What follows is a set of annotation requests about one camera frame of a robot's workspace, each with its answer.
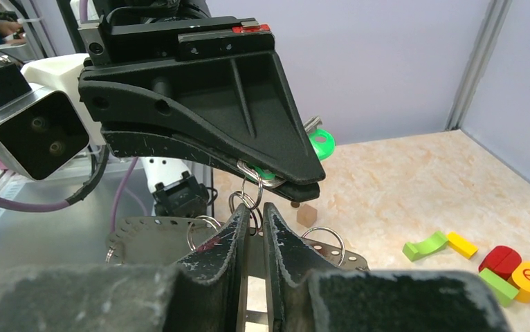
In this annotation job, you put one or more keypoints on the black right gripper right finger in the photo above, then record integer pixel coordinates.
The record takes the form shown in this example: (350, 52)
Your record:
(361, 298)

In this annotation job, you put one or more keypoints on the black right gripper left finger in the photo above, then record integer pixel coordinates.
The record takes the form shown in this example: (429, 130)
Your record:
(101, 297)

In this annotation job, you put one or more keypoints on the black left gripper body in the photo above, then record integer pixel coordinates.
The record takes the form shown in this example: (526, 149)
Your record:
(245, 40)

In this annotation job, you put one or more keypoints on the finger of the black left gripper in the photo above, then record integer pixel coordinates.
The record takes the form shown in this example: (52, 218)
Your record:
(124, 143)
(240, 106)

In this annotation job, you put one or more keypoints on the perforated metal keyring plate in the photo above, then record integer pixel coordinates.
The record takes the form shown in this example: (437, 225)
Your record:
(209, 291)

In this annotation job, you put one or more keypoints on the green key tag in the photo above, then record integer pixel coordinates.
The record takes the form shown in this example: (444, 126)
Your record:
(322, 142)

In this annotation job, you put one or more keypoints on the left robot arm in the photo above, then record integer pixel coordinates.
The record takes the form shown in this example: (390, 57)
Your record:
(173, 188)

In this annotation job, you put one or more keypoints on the silver key near green tag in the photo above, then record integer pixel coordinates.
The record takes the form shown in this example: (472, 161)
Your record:
(312, 124)

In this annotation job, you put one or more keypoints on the small wooden hexagon block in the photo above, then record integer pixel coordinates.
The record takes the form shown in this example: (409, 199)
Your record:
(306, 215)

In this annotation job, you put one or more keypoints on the yellow rectangular block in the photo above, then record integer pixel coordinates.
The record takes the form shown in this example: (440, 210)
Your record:
(461, 245)

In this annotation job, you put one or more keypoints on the green rectangular block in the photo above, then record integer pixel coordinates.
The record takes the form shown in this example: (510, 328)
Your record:
(502, 289)

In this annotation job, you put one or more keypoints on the red cylinder block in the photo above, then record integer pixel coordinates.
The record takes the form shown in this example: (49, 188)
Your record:
(501, 260)

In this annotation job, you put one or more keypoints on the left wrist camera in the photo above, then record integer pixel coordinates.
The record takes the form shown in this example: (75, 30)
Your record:
(43, 123)

